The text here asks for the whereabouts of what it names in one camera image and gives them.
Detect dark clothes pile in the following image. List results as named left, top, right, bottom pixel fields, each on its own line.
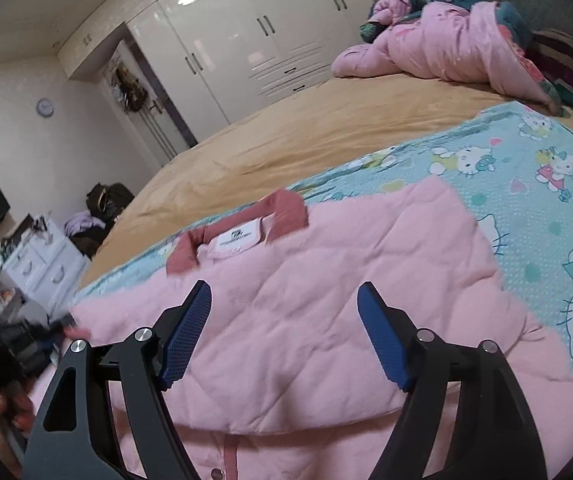
left=74, top=232, right=103, bottom=261

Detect bags hanging on door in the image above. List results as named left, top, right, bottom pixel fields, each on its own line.
left=111, top=62, right=147, bottom=111

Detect cartoon cat printed blanket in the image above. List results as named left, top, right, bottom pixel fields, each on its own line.
left=74, top=100, right=573, bottom=411

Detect pink puffy clothing pile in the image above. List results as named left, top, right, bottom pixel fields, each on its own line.
left=331, top=0, right=573, bottom=116

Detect bed with tan sheet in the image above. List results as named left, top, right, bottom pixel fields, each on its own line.
left=84, top=67, right=573, bottom=281

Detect white drawer chest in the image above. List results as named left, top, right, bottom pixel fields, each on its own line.
left=0, top=220, right=92, bottom=311

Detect small bag with black handles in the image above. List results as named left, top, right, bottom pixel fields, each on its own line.
left=26, top=214, right=53, bottom=237

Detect white door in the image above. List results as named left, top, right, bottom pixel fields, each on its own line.
left=99, top=42, right=192, bottom=163

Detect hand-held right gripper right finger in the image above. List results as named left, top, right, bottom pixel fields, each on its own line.
left=357, top=281, right=550, bottom=480

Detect purple clothes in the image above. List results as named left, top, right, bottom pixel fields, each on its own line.
left=64, top=212, right=104, bottom=236

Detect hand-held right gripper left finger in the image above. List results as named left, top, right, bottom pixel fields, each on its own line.
left=19, top=280, right=212, bottom=480

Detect dark bag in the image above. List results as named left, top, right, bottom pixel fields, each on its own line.
left=85, top=182, right=134, bottom=221

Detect white wardrobe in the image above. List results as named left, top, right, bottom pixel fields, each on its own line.
left=56, top=0, right=375, bottom=126

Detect person's left hand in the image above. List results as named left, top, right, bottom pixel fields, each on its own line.
left=0, top=392, right=34, bottom=461

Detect pink quilted jacket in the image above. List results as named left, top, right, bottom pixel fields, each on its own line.
left=31, top=177, right=573, bottom=480

